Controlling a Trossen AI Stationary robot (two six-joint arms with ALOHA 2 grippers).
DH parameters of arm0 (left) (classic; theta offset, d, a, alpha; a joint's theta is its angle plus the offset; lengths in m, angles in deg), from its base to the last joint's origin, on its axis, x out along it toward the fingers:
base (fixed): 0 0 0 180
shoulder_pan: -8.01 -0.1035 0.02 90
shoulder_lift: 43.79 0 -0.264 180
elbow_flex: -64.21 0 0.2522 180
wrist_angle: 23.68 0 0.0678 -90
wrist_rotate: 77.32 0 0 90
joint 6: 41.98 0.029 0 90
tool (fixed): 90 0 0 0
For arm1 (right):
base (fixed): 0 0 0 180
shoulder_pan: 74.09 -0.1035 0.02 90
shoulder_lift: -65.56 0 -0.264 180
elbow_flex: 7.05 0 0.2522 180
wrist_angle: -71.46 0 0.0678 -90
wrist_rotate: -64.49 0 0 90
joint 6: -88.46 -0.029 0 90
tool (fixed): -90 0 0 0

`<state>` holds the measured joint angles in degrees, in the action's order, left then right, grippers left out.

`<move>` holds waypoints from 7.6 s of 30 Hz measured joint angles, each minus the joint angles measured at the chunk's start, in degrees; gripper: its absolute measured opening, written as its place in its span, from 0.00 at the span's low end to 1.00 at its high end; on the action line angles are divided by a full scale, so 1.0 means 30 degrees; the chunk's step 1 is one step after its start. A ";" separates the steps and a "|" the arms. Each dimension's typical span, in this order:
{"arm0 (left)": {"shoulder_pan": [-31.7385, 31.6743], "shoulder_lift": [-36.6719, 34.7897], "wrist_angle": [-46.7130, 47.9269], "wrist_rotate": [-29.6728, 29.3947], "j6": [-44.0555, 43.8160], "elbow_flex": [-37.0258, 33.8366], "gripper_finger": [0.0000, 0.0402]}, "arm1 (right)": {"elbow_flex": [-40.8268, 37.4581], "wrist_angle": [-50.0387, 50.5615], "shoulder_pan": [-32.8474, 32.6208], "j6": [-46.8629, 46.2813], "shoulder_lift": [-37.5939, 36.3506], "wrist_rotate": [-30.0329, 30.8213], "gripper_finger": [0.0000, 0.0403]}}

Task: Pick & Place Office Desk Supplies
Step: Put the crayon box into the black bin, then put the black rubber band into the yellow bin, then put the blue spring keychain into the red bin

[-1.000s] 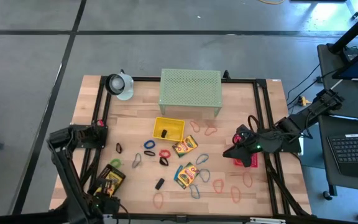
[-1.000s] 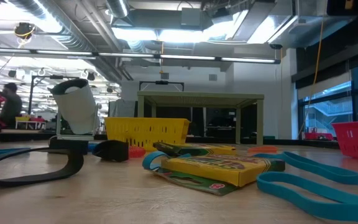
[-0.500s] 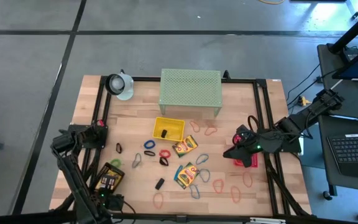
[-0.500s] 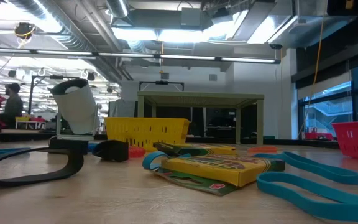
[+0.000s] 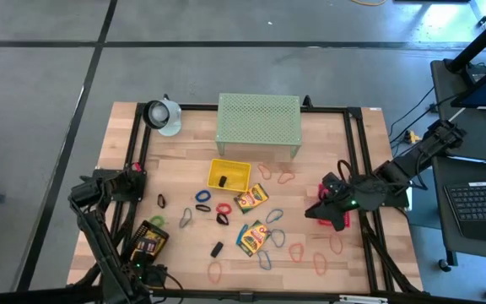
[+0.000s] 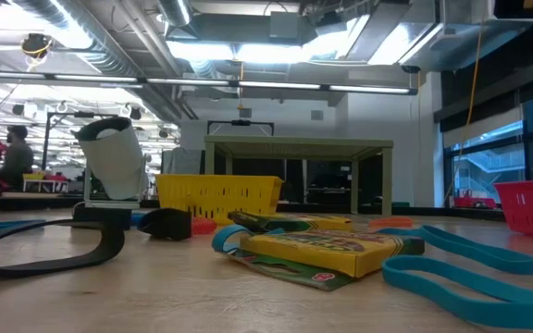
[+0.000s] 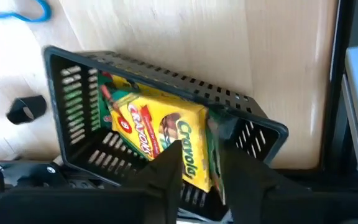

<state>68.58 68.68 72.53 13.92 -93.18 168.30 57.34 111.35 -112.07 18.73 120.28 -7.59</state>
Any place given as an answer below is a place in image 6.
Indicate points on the wide black rubber band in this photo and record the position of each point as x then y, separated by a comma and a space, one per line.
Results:
109, 245

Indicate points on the person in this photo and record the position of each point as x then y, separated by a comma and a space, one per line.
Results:
16, 159

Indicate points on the yellow plastic basket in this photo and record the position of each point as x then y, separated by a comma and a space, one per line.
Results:
215, 196

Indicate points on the orange rubber band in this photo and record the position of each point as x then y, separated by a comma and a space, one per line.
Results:
391, 222

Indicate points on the blue rubber band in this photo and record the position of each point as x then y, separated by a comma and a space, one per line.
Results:
136, 218
222, 236
433, 289
479, 254

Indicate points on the black background rig frame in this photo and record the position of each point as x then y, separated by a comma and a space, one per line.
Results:
241, 122

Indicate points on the large window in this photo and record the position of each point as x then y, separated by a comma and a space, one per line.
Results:
493, 171

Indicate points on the silver ventilation duct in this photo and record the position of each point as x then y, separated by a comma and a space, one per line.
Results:
114, 57
176, 11

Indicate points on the LED light bar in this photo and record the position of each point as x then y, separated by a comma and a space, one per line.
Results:
188, 82

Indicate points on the red rubber band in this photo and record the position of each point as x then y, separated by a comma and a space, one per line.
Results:
204, 226

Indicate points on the yellow crayon box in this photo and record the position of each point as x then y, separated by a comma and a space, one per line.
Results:
340, 254
303, 223

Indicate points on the grey covered background object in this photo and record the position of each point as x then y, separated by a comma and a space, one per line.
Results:
181, 162

